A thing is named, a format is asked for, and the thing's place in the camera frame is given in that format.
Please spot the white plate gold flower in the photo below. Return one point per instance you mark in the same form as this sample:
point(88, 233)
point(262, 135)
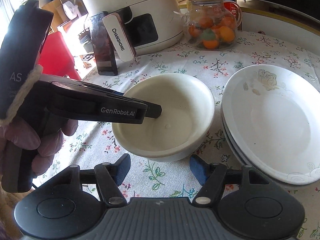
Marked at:
point(272, 115)

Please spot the white air fryer handle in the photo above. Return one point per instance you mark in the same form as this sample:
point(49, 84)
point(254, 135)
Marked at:
point(118, 36)

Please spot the white gold-trimmed stand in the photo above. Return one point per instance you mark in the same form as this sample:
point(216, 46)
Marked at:
point(281, 27)

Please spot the large cream bowl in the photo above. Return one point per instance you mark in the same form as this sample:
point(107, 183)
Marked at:
point(187, 114)

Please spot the left hand pink glove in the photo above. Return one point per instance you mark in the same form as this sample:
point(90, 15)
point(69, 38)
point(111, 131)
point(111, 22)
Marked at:
point(24, 136)

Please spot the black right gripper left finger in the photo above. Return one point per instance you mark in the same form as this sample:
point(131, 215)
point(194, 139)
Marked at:
point(109, 177)

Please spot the floral tablecloth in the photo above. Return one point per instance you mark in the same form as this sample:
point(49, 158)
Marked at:
point(94, 142)

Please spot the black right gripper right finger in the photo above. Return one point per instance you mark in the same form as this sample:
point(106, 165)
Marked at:
point(211, 177)

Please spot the glass teapot with oranges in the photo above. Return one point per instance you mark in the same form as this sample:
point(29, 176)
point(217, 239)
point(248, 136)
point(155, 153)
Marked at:
point(211, 24)

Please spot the white air fryer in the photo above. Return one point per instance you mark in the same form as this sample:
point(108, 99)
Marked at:
point(151, 25)

